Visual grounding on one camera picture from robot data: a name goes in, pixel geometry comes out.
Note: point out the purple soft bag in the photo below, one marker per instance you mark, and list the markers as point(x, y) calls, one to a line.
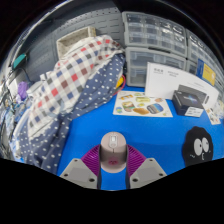
point(22, 90)

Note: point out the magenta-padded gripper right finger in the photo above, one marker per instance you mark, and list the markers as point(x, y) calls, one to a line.
point(148, 171)

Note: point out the blue and yellow card package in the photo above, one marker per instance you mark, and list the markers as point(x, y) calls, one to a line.
point(206, 73)

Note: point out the yellow and red toy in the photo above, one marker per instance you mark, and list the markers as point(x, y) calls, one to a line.
point(120, 83)

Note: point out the small black box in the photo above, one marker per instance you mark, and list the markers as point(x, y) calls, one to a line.
point(186, 103)

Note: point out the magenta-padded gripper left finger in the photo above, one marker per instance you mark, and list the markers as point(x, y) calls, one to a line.
point(78, 171)

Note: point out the cartoon sticker sheet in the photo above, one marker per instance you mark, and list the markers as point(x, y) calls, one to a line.
point(212, 116)

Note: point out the black mouse pad with eyes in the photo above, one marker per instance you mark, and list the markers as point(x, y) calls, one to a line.
point(191, 160)

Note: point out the long white keyboard box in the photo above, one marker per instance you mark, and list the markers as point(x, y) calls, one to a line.
point(160, 80)

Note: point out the teal tool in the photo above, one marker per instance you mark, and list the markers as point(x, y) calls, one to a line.
point(19, 61)

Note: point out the pink computer mouse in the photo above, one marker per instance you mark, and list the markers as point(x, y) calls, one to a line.
point(113, 153)

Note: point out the food sticker sheet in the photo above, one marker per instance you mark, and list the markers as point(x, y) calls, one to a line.
point(143, 105)

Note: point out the grey pegboard panel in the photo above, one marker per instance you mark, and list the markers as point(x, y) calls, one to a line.
point(43, 63)

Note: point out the red blue checkered cloth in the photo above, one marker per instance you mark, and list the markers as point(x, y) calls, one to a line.
point(66, 80)

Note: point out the navy polka-dot cloth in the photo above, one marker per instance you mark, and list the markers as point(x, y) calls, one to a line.
point(83, 110)

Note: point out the white woven basket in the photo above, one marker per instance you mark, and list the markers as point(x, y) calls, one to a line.
point(71, 40)

